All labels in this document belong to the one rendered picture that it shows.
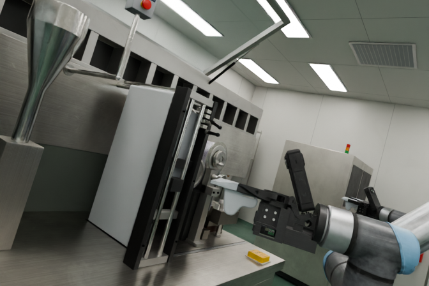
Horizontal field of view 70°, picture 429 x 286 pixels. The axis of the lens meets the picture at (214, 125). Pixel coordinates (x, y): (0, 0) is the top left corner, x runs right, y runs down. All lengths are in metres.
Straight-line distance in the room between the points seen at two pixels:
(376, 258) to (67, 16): 0.83
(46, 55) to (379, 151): 5.27
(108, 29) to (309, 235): 1.01
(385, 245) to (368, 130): 5.18
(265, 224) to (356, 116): 5.33
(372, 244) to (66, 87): 1.02
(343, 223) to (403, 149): 5.09
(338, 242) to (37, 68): 0.77
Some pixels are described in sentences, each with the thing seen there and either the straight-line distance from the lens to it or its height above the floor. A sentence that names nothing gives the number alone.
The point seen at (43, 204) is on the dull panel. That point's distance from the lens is 1.28.
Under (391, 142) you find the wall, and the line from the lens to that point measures 5.68.
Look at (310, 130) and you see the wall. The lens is 5.97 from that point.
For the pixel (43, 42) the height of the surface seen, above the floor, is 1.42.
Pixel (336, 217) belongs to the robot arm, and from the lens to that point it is 0.58.
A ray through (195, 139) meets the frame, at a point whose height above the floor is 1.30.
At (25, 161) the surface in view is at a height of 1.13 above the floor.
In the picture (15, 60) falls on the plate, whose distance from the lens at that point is 1.13.
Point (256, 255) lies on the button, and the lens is 1.36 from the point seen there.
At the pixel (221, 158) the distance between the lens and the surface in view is 1.29.
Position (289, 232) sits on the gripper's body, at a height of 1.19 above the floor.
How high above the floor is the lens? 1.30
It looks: 4 degrees up
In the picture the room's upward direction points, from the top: 16 degrees clockwise
